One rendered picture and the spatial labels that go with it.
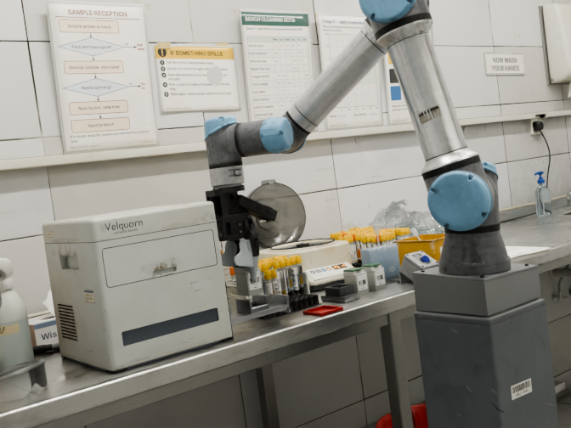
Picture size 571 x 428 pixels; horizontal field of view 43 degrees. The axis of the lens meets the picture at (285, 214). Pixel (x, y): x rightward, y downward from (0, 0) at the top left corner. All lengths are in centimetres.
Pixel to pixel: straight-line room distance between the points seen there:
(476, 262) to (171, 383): 66
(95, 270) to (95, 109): 80
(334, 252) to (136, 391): 88
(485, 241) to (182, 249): 63
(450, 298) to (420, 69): 48
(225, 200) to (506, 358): 67
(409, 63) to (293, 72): 112
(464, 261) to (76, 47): 121
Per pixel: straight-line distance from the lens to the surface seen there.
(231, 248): 163
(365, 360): 272
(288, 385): 250
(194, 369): 147
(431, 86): 143
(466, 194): 139
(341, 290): 181
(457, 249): 155
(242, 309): 163
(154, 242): 146
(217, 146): 157
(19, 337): 159
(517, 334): 157
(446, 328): 157
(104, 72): 215
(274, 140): 152
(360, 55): 160
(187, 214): 149
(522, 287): 160
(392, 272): 203
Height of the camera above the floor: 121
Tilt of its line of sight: 3 degrees down
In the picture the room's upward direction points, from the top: 8 degrees counter-clockwise
